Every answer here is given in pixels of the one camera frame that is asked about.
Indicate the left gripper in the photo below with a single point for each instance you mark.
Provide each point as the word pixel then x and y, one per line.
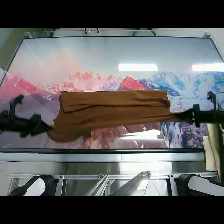
pixel 33 125

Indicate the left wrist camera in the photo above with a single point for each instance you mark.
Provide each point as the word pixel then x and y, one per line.
pixel 16 103

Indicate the silver frame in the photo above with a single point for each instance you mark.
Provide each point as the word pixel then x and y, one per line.
pixel 100 160

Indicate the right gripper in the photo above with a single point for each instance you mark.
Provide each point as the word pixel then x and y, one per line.
pixel 195 116

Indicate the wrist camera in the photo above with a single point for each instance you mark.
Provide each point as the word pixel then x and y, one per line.
pixel 16 103
pixel 211 98

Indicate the cream garment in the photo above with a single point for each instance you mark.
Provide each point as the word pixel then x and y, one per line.
pixel 211 150

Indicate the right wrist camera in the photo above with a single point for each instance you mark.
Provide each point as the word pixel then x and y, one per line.
pixel 211 98

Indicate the brown shirt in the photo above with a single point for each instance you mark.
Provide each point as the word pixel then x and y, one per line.
pixel 113 111

